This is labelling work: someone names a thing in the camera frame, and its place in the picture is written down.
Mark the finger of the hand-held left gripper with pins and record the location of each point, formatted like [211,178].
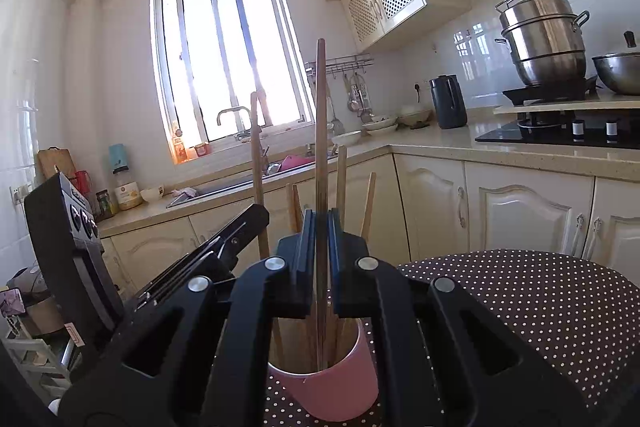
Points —
[245,227]

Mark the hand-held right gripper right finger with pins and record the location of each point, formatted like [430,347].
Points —
[342,267]

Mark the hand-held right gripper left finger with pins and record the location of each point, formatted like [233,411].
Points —
[300,267]

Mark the bunch of wooden chopsticks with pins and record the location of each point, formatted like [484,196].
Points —
[341,182]

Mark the long wooden chopstick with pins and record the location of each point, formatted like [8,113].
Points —
[320,132]

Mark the pink cup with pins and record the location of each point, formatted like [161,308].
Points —
[330,397]

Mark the stainless steel sink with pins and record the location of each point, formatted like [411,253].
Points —
[220,189]

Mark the small dark jar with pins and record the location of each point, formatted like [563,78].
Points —
[103,204]

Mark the rice cooker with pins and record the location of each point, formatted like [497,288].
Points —
[35,302]

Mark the red mug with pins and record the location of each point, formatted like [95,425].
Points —
[83,182]

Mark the pink cloth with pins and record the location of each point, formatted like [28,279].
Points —
[185,193]

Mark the red dish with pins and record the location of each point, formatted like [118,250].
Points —
[295,163]

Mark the wooden cutting board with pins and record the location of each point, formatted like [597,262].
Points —
[55,162]

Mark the small glass jar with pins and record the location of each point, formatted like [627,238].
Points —
[201,149]

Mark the small white cup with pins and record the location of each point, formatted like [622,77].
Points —
[151,193]

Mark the orange bottle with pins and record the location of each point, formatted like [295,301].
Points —
[179,147]

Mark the teal carton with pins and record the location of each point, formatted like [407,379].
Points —
[118,157]

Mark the metal sink faucet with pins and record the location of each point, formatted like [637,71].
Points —
[235,109]

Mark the white storage rack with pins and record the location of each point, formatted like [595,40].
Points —
[40,367]

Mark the white bowl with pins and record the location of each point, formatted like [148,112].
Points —
[346,138]

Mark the hanging metal spatula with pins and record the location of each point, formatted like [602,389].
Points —
[336,125]

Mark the shallow white dish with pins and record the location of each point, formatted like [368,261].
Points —
[380,125]

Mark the hanging metal spoon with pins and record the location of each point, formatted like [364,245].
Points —
[366,112]

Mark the sliding kitchen window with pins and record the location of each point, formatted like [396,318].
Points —
[200,57]

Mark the cream base cabinets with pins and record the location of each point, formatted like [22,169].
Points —
[525,217]

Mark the black electric kettle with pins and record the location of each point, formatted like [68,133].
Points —
[447,104]

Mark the black glass gas stove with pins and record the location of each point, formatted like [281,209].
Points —
[525,137]

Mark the black induction cooker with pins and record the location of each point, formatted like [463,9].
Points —
[540,93]

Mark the stainless steel steamer pot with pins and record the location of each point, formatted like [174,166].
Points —
[545,47]

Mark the cream stove cover board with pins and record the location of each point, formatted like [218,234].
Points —
[600,103]

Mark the steel wok with lid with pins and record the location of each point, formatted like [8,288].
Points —
[620,72]

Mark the white wall outlet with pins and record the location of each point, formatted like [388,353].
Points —
[20,193]

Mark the metal wall utensil rack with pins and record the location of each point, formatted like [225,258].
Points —
[345,63]

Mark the wall outlet with plug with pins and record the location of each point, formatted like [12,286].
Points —
[418,89]

